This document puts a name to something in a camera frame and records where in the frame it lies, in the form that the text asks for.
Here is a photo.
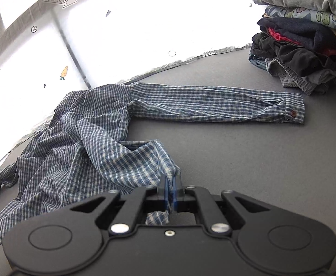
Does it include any stack of folded clothes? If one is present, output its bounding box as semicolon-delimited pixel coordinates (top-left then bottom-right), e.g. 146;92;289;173
248;0;336;96

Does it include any white printed window curtain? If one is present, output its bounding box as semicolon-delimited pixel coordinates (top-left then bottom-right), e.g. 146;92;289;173
0;0;262;169

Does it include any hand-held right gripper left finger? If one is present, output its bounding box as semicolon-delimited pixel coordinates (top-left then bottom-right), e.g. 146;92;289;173
70;175;172;234

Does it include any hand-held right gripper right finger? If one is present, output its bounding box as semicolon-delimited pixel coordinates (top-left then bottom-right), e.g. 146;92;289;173
171;176;272;234

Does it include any blue plaid shirt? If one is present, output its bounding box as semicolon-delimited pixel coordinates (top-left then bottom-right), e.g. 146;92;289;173
0;82;305;243

